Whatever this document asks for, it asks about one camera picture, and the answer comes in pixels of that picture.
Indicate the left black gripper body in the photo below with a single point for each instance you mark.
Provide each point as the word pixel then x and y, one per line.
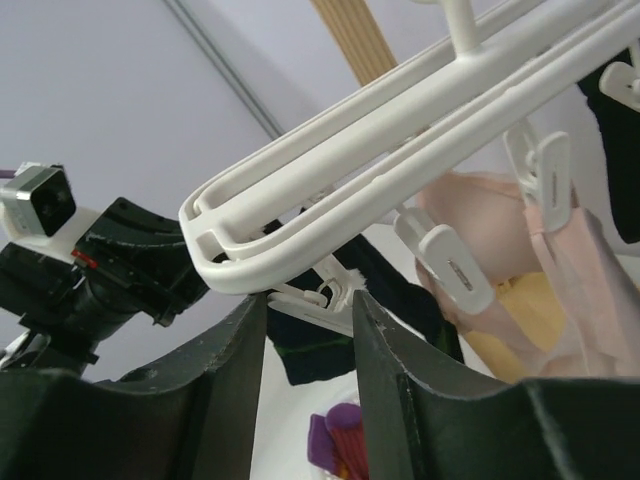
pixel 130 261

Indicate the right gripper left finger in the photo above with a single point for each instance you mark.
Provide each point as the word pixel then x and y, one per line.
pixel 190 414

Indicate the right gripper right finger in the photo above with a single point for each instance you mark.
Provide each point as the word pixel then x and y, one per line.
pixel 427 416

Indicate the maroon purple sock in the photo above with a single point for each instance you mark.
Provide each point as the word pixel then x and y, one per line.
pixel 336 443

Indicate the navy santa sock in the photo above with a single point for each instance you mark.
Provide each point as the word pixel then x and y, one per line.
pixel 411 303
pixel 309 353

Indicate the white plastic clip hanger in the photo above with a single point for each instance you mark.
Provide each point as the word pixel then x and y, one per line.
pixel 272 221

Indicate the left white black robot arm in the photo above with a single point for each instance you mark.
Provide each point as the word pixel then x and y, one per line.
pixel 72 349

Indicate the wooden drying rack stand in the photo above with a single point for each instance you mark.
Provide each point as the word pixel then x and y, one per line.
pixel 358 36

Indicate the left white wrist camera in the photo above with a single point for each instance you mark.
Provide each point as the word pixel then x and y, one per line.
pixel 39 212

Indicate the aluminium corner frame profile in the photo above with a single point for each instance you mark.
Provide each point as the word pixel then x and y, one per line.
pixel 232 76

